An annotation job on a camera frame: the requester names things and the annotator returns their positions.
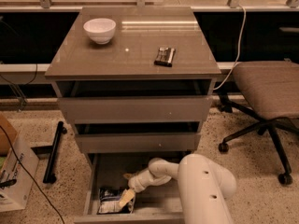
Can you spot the white cardboard box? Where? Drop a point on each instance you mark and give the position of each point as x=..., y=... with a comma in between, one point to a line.
x=15, y=197

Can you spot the dark snack bar packet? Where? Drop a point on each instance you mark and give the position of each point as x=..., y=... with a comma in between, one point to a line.
x=165, y=57

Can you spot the grey top drawer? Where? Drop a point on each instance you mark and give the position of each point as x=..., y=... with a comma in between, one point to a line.
x=134, y=101

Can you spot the grey drawer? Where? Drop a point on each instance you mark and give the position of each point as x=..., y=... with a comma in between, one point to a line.
x=138, y=137
x=165, y=204
x=134, y=101

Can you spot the black metal bar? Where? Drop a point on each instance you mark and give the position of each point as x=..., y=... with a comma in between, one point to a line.
x=49, y=177

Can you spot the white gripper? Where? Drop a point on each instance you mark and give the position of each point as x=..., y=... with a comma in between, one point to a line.
x=135, y=182

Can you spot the grey bottom drawer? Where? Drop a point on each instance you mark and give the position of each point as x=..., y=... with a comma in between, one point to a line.
x=165, y=204

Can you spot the blue chip bag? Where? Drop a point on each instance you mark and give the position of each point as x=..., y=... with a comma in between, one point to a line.
x=109, y=202

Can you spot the grey middle drawer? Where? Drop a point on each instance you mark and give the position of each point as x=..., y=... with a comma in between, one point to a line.
x=138, y=137

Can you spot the grey drawer cabinet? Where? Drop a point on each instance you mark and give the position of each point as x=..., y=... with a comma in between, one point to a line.
x=130, y=54

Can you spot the white ceramic bowl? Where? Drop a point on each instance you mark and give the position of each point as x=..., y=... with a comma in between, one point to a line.
x=100, y=30

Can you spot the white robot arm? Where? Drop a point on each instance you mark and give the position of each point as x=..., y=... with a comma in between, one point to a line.
x=203, y=187

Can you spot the brown office chair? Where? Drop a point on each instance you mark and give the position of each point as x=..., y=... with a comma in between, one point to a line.
x=271, y=88

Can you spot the brown cardboard box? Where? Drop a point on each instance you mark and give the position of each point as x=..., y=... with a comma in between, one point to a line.
x=7, y=135

